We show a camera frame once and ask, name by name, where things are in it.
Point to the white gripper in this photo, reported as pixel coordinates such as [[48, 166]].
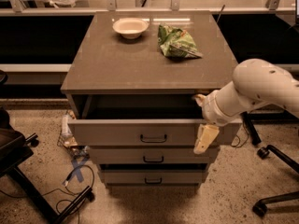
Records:
[[209, 110]]

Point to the grey top drawer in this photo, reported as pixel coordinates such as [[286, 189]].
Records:
[[138, 120]]

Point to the grey drawer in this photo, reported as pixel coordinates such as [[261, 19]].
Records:
[[150, 155], [150, 177], [138, 120]]

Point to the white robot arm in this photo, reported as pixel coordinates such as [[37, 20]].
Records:
[[255, 84]]

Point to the grey drawer cabinet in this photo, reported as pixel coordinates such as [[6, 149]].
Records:
[[108, 64]]

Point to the grey bottom drawer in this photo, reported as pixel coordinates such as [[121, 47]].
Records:
[[150, 177]]

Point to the grey middle drawer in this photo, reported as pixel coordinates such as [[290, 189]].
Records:
[[150, 155]]

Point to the black stand leg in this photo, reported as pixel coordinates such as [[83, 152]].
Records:
[[255, 138]]

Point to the green chip bag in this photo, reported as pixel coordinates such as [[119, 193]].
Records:
[[175, 42]]

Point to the white bowl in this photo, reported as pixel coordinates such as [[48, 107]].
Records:
[[130, 28]]

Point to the blue tape cross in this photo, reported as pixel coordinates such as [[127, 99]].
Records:
[[77, 165]]

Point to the black chair left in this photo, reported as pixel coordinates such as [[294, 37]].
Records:
[[16, 148]]

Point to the wire basket with snacks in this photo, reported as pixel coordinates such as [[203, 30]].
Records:
[[70, 144]]

